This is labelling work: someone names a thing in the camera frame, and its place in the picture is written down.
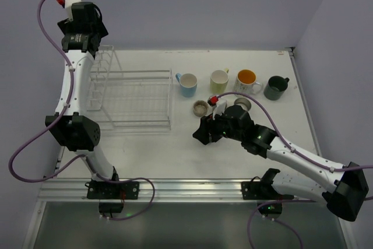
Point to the cream brown mug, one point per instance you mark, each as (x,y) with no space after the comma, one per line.
(244,103)

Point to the speckled beige small cup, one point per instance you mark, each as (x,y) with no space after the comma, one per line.
(200,108)

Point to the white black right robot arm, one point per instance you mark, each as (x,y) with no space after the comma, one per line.
(342,188)

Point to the aluminium mounting rail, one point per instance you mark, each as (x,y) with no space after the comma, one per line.
(165,190)

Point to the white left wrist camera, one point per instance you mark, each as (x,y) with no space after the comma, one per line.
(68,7)

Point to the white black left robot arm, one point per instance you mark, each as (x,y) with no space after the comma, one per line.
(70,126)

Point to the light blue mug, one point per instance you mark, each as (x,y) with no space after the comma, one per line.
(188,84)

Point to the pale yellow mug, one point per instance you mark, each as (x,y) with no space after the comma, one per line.
(219,80)

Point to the white wire dish rack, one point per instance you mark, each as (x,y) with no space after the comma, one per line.
(131,100)

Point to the dark teal wave mug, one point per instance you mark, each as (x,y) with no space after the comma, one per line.
(275,87)

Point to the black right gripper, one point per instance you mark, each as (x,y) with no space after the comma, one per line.
(207,131)

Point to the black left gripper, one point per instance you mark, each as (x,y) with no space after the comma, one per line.
(97,30)

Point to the white patterned orange-inside mug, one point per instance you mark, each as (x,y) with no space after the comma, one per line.
(246,83)

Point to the white wire plate rack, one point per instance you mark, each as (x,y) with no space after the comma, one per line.
(106,67)

